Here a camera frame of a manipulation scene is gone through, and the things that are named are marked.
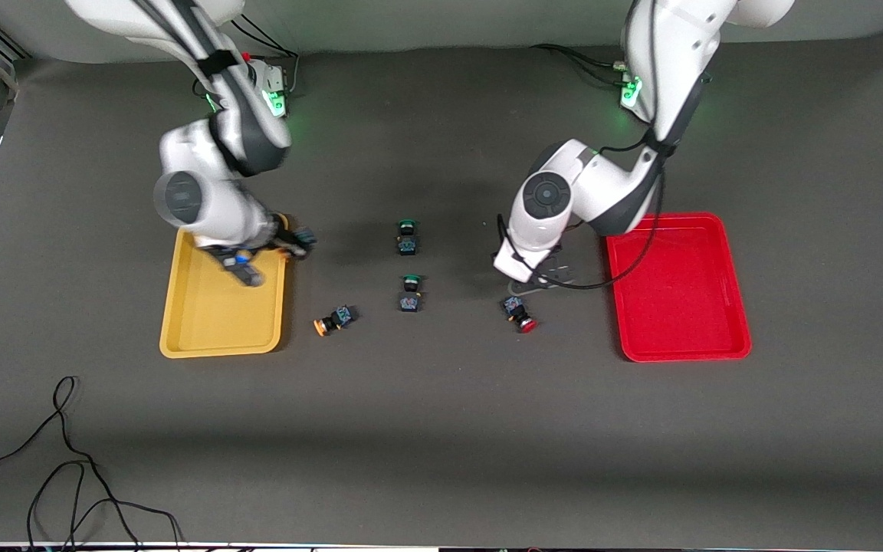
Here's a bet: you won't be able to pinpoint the red push button switch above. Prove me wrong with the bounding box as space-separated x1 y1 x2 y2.
502 296 538 334

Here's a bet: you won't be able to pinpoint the yellow plastic tray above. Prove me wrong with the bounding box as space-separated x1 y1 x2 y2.
159 212 290 359

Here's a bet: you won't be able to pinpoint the red plastic tray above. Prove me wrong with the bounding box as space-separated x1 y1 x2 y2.
605 212 753 362

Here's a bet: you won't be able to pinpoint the dark grey table mat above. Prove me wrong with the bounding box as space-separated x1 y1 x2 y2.
0 34 883 549

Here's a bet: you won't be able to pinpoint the black right arm base cables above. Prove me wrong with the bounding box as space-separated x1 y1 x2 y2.
227 11 300 100

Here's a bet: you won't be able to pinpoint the black arm base cables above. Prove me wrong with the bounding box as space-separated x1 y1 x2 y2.
227 11 300 100
530 42 634 89

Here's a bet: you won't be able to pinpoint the black left arm base cables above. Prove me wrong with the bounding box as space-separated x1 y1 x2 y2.
530 42 634 89

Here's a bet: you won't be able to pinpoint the thin black loose cable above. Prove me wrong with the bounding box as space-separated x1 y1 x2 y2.
0 376 183 549

